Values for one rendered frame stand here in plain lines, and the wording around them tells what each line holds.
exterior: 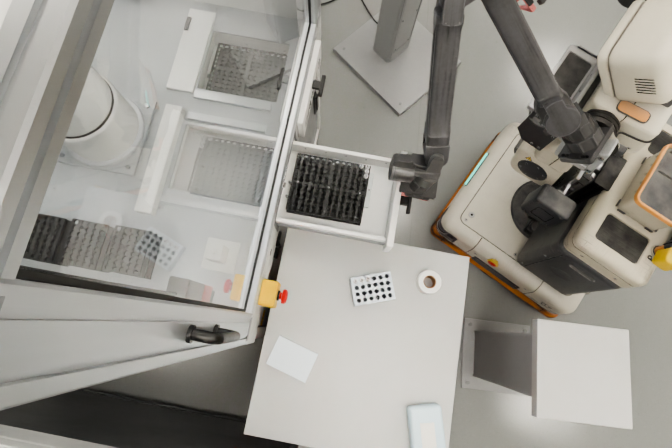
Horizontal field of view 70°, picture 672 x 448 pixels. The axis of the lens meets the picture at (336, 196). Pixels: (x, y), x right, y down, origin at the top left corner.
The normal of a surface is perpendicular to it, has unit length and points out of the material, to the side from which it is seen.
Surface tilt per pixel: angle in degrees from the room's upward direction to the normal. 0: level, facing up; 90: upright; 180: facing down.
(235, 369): 0
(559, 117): 54
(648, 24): 42
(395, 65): 3
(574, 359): 0
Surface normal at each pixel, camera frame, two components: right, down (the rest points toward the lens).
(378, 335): 0.03, -0.25
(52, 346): 0.98, 0.18
